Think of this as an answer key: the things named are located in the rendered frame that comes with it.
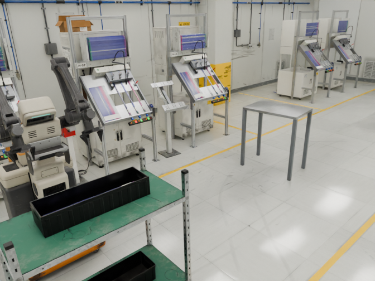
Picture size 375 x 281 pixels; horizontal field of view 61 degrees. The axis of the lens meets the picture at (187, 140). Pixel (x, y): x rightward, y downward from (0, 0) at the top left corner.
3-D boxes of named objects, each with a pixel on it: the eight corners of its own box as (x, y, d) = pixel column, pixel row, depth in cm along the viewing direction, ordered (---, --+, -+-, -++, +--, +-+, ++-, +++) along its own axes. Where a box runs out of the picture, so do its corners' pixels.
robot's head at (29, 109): (15, 112, 216) (16, 99, 205) (47, 106, 229) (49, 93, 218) (23, 129, 212) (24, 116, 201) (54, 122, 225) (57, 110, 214)
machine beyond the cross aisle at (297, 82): (332, 97, 743) (345, 9, 673) (314, 103, 693) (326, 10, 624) (282, 88, 839) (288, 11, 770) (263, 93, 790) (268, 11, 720)
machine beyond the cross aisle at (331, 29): (359, 87, 829) (373, 9, 759) (345, 92, 780) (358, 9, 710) (311, 81, 926) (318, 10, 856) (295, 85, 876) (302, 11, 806)
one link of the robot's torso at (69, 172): (36, 198, 252) (30, 170, 243) (71, 185, 269) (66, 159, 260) (48, 212, 233) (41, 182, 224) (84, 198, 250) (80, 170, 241)
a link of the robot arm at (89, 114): (87, 103, 212) (75, 106, 206) (93, 98, 202) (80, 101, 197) (93, 120, 212) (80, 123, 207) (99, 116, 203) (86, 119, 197)
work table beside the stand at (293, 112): (289, 181, 379) (296, 117, 349) (240, 165, 423) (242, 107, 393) (305, 168, 409) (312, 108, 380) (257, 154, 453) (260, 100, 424)
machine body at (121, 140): (143, 154, 462) (140, 114, 439) (99, 169, 420) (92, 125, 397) (120, 143, 508) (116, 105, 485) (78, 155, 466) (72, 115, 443)
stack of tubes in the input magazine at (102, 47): (127, 56, 419) (125, 35, 409) (91, 61, 388) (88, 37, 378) (122, 56, 428) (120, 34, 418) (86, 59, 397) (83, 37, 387)
